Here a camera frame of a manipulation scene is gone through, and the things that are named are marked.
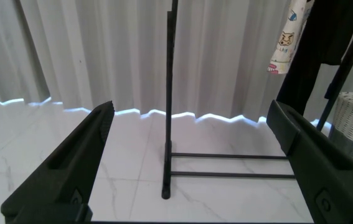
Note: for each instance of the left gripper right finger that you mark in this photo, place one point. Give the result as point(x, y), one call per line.
point(313, 168)

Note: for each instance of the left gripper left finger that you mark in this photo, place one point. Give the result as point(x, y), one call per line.
point(70, 174)

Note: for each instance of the black clothes rack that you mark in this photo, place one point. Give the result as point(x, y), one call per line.
point(170, 93)

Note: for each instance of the black garment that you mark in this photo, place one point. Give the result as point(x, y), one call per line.
point(319, 40)

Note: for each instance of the cream printed garment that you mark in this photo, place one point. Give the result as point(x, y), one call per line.
point(285, 40)

